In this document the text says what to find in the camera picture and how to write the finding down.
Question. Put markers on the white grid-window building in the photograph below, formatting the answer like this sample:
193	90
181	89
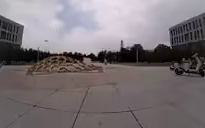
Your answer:
193	29

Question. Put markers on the street lamp pole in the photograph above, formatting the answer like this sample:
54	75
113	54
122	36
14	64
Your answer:
38	52

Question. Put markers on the row of parked scooters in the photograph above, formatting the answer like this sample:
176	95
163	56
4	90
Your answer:
203	63

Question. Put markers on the grey building with windows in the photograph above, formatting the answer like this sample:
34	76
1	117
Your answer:
5	31

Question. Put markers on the tan stepped stone mound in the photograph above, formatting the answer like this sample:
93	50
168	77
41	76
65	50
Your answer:
61	64

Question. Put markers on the white scooter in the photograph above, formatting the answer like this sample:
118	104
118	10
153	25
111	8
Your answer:
191	67

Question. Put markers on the row of dark trees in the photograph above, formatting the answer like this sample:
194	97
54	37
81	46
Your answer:
90	55

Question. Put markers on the pale pole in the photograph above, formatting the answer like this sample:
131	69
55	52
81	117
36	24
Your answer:
137	54

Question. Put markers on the distant tower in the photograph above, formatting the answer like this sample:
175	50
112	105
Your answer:
121	45

